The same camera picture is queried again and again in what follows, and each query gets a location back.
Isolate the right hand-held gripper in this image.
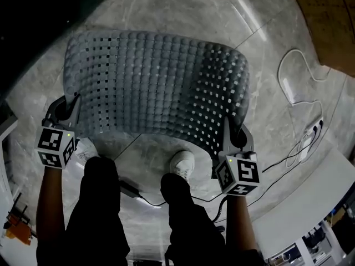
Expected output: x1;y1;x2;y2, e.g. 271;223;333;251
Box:
215;116;261;197

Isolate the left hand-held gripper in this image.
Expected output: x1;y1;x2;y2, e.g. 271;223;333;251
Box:
34;93;82;171

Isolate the grey perforated rubber bath mat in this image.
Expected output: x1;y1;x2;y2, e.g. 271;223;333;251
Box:
63;29;251;161

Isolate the person's right forearm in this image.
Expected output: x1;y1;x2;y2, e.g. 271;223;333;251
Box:
225;193;259;254

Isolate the person's left forearm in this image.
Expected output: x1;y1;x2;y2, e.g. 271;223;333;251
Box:
35;166;68;244

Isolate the person's left white shoe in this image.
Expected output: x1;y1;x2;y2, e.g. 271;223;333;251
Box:
74;137;100;163

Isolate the person's white shoe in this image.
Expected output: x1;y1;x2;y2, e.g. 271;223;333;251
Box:
169;150;196;183
74;137;100;163

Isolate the person's right white shoe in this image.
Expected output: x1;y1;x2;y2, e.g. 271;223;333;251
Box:
169;150;196;183

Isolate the white power adapter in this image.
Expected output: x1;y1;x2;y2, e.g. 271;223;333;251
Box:
297;134;313;161

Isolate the white rectangular fixture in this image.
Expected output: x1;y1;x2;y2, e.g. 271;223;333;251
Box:
250;147;355;260

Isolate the person's right leg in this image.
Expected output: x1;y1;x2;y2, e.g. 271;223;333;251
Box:
160;172;226;266

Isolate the person's leg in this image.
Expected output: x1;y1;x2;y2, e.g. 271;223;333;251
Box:
65;156;131;266
160;172;226;266

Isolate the black adapter brick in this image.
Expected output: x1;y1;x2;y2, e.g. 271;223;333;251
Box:
119;177;143;199

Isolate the person's left leg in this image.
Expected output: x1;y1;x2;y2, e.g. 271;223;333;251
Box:
65;156;131;266

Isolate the cluttered white shelf unit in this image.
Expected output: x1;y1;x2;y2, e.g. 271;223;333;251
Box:
264;197;355;266

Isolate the orange tool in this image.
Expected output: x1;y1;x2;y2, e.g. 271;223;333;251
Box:
4;211;32;245

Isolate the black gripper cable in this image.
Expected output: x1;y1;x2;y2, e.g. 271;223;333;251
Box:
138;186;231;224

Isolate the looped white cable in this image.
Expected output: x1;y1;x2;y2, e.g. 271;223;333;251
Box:
277;48;331;106

